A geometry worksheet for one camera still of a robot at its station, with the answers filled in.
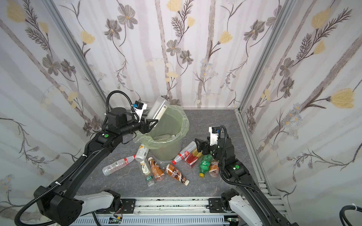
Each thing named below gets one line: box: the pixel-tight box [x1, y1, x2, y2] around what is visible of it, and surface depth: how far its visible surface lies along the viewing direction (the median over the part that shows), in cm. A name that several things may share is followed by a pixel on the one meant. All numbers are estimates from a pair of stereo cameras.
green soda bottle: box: [198, 153, 214, 178], surface depth 86 cm
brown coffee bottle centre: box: [164, 163, 190, 186], surface depth 82 cm
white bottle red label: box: [171, 140, 198, 165], surface depth 92 cm
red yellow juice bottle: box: [184, 148, 203, 166], surface depth 88 cm
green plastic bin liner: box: [132, 103, 190, 149], surface depth 74 cm
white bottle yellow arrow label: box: [135, 144, 149, 162], surface depth 90 cm
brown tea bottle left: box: [148, 156, 165, 182], surface depth 84 cm
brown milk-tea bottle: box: [208, 159, 219, 178], surface depth 84 cm
